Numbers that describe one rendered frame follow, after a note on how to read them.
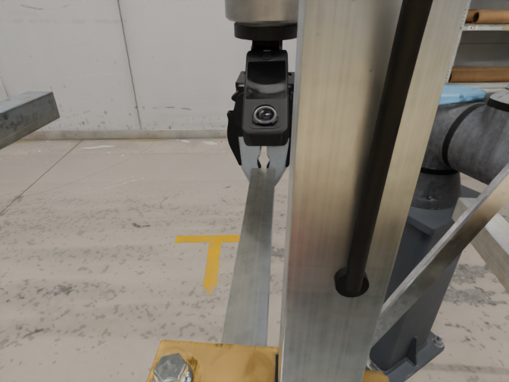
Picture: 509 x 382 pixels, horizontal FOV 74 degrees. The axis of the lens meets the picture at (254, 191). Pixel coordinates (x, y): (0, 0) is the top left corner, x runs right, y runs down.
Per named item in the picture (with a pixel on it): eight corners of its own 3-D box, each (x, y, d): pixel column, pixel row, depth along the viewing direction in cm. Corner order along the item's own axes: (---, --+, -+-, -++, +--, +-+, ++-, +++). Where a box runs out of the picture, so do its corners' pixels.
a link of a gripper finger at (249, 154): (265, 176, 51) (266, 117, 46) (263, 198, 46) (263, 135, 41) (245, 175, 51) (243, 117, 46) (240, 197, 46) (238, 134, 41)
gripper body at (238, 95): (294, 115, 47) (300, 18, 41) (295, 140, 40) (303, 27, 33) (239, 114, 48) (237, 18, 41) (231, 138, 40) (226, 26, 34)
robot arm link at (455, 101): (426, 142, 94) (444, 76, 85) (484, 166, 80) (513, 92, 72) (384, 150, 89) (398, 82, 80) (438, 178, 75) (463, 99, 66)
